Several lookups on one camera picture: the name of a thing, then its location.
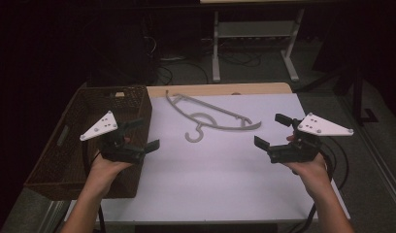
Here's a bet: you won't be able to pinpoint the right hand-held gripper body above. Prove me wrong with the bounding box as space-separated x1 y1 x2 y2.
267 112 355 164

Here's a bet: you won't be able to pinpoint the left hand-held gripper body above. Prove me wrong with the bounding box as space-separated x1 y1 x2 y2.
79 110 147 165

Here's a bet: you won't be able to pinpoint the person's left hand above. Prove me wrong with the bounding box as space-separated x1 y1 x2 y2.
85 156 136 197

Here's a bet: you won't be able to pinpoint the black metal stand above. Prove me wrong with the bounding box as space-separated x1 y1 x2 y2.
296 64 380 126

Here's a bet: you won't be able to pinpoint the black floor cables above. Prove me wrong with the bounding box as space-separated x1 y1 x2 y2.
155 50 263 85

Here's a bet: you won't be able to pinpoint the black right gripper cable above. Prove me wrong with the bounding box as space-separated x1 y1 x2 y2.
288 137 349 233

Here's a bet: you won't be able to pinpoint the person's right hand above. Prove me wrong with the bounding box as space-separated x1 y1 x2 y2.
282 151 334 199

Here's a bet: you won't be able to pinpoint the white table mat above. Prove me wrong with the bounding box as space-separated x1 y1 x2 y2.
63 92 351 225

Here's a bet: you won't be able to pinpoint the grey plastic clothes hanger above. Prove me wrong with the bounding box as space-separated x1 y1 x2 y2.
164 89 263 144

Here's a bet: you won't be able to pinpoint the brown wicker basket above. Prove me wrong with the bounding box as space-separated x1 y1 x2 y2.
23 84 153 201

